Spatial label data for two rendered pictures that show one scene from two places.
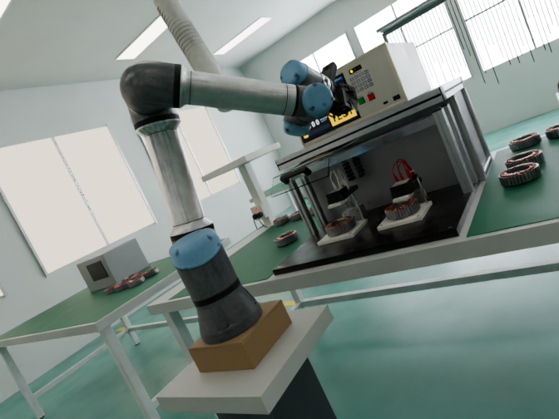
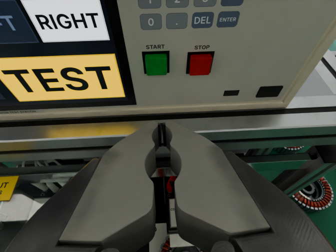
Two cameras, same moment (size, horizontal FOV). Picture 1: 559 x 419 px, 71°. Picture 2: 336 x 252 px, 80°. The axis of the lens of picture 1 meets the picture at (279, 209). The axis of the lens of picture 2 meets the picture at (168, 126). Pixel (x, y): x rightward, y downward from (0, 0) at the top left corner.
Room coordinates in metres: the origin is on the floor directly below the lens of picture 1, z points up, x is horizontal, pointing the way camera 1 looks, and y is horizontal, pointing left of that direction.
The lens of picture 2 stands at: (1.28, -0.33, 1.29)
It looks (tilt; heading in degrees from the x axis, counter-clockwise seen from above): 54 degrees down; 319
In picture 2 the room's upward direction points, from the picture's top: straight up
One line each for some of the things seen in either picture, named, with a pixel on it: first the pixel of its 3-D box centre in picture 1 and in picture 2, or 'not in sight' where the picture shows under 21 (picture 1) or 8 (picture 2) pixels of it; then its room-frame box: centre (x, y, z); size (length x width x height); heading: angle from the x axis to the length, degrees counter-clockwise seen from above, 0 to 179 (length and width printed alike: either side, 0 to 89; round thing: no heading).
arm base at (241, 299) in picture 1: (224, 306); not in sight; (0.89, 0.21, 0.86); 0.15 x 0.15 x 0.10
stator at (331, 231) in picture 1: (340, 225); not in sight; (1.42, -0.18, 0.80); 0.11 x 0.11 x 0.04
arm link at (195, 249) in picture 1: (201, 261); not in sight; (0.90, 0.21, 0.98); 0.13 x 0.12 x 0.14; 12
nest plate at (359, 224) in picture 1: (343, 232); not in sight; (1.42, -0.18, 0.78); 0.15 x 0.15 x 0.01; 52
